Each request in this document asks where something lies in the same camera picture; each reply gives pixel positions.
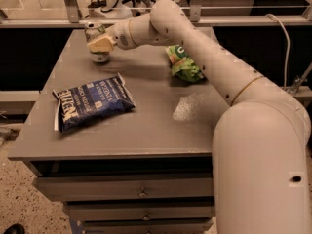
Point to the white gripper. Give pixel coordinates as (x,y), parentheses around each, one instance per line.
(119,36)

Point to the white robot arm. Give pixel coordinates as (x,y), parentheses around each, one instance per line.
(259,144)

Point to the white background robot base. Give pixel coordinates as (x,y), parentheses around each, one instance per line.
(112,4)

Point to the blue potato chip bag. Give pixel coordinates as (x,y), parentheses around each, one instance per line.
(98,99)

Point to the green snack bag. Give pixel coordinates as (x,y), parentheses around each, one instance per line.
(183,67)

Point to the grey drawer cabinet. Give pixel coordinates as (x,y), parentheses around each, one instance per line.
(169,131)

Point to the top grey drawer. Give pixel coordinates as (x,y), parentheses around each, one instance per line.
(125,187)

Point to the grey drawer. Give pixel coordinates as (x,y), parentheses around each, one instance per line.
(179,226)
(141,211)
(125,187)

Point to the middle grey drawer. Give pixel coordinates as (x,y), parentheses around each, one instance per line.
(141,211)

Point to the bottom grey drawer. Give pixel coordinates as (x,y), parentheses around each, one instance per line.
(179,226)

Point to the black shoe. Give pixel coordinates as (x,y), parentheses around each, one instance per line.
(15,229)

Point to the metal railing frame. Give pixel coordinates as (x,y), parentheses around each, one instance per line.
(75,14)

